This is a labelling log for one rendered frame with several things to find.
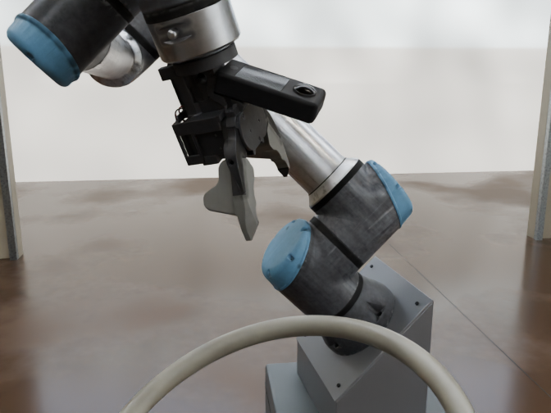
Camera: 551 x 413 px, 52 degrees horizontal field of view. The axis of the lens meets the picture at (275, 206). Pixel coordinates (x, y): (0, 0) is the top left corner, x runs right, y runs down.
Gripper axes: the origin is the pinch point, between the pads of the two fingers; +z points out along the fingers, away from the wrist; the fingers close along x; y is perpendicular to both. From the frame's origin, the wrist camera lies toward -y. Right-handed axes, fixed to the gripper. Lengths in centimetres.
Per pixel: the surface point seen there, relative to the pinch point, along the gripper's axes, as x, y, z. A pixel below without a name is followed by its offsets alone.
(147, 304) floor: -201, 221, 181
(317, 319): -3.1, 1.1, 21.1
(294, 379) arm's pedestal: -37, 30, 72
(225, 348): 1.7, 14.6, 22.1
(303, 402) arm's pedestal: -29, 24, 70
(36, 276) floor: -221, 333, 165
